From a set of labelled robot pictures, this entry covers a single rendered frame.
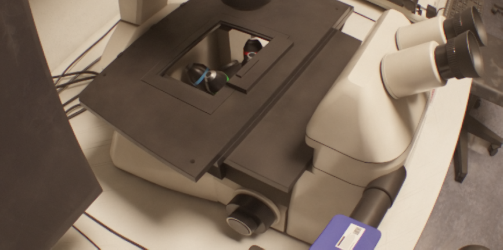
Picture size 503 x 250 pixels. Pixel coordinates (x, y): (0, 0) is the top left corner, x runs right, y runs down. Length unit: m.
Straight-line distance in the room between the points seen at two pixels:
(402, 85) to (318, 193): 0.18
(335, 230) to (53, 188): 0.29
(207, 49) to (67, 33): 0.45
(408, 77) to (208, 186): 0.36
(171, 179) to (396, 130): 0.37
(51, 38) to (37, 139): 0.61
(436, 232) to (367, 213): 1.17
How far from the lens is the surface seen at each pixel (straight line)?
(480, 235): 1.69
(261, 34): 0.63
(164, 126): 0.52
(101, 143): 0.82
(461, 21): 0.45
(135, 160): 0.72
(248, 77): 0.55
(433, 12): 1.02
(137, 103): 0.56
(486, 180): 1.85
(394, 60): 0.43
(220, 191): 0.66
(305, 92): 0.57
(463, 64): 0.39
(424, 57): 0.41
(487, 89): 1.49
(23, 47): 0.38
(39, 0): 0.96
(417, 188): 0.73
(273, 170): 0.50
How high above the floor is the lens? 1.33
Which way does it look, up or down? 45 degrees down
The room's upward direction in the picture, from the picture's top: 6 degrees counter-clockwise
